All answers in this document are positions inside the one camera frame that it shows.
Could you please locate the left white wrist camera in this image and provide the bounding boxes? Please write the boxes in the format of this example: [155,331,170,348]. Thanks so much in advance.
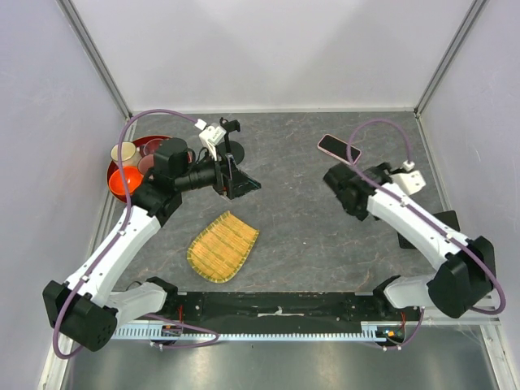
[194,119,227,161]

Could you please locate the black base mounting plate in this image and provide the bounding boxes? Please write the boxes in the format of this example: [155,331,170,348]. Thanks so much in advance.
[158,292,419,335]

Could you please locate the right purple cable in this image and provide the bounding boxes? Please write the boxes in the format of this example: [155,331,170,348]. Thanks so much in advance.
[347,118,509,351]

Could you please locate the small red lidded dish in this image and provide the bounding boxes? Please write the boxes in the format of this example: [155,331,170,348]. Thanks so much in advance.
[140,137,167,157]

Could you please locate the dark red small saucer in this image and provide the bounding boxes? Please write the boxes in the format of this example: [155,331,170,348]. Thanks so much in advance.
[137,154,154,175]

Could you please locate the red round lacquer tray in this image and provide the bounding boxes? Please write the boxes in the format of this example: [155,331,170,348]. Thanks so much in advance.
[106,135,169,203]

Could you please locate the slotted cable duct rail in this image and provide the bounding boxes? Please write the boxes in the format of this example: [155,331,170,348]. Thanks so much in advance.
[112,320,404,343]

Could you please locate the orange bowl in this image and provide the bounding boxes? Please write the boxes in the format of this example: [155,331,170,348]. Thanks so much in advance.
[108,166,143,197]

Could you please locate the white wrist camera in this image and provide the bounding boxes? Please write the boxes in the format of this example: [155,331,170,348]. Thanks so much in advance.
[390,161,426,196]
[194,119,227,161]

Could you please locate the pink case smartphone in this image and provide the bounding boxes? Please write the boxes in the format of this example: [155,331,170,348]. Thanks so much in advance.
[317,134,362,165]

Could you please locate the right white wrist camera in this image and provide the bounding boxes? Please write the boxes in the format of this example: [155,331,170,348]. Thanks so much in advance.
[390,161,426,196]

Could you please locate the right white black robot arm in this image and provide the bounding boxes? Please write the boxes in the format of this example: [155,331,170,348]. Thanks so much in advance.
[323,162,496,320]

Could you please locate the beige cup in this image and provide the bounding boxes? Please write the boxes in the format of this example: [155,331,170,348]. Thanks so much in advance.
[110,141,141,167]

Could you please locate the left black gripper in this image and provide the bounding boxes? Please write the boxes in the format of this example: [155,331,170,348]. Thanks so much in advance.
[175,145,261,200]

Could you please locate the black folding phone stand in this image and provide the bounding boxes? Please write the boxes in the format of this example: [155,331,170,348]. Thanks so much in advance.
[396,210,461,250]

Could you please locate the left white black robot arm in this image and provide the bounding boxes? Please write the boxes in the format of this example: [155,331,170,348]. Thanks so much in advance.
[42,138,261,352]

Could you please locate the woven bamboo tray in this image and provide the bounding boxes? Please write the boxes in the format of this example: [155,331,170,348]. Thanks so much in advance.
[187,211,259,284]

